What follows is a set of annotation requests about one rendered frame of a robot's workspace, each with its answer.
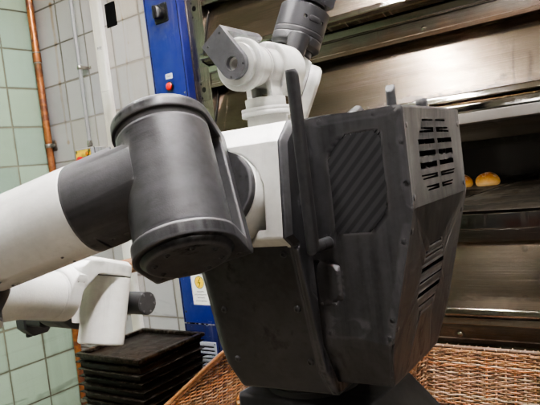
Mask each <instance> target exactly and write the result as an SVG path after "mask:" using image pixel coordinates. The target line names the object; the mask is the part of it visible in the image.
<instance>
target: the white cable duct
mask: <svg viewBox="0 0 540 405"><path fill-rule="evenodd" d="M89 6H90V12H91V18H92V29H93V36H94V42H95V49H96V60H97V66H98V72H99V78H100V90H101V96H102V102H103V109H104V120H105V126H106V132H107V138H108V147H109V146H110V147H111V149H113V148H114V146H113V143H112V139H111V134H110V125H111V122H112V120H113V118H114V117H115V116H116V109H115V103H114V96H113V85H112V78H111V72H110V66H109V60H108V48H107V42H106V36H105V29H104V18H103V12H102V5H101V0H89ZM131 245H132V240H130V241H129V242H127V243H123V244H122V245H121V246H122V252H123V258H124V260H126V259H129V258H131V255H130V247H131ZM130 279H131V280H130V288H129V291H131V292H140V290H139V284H138V278H137V272H133V273H131V278H130ZM131 318H132V325H133V331H135V330H138V329H141V328H145V327H144V321H143V315H140V314H131Z"/></svg>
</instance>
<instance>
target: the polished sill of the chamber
mask: <svg viewBox="0 0 540 405"><path fill-rule="evenodd" d="M525 227H540V207H538V208H523V209H509V210H495V211H466V212H463V213H462V219H461V224H460V231H461V230H482V229H504V228H525Z"/></svg>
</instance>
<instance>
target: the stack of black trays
mask: <svg viewBox="0 0 540 405"><path fill-rule="evenodd" d="M203 336H205V333H204V332H196V331H185V330H174V329H152V328H141V329H138V330H135V331H133V332H131V333H127V334H126V335H125V343H124V345H123V346H93V347H90V348H88V349H86V350H82V351H80V352H77V353H75V356H76V357H78V358H80V360H78V361H76V362H78V363H81V367H80V368H78V370H83V371H84V373H83V374H81V375H79V376H80V377H84V381H83V382H81V383H79V385H83V386H84V389H83V390H82V391H80V392H84V393H86V396H84V397H83V398H82V399H86V400H87V401H88V403H86V404H84V405H164V404H165V403H166V402H167V401H168V400H169V399H170V398H171V397H173V396H174V395H175V394H176V393H177V391H179V390H180V389H181V388H182V387H183V386H185V385H186V384H187V383H188V382H189V381H190V380H191V379H192V378H193V377H194V376H195V375H196V374H197V373H198V372H199V371H200V370H201V368H203V364H205V363H207V362H203V356H205V355H207V354H203V353H201V349H202V348H204V347H205V346H200V342H201V341H203V340H204V339H201V337H203Z"/></svg>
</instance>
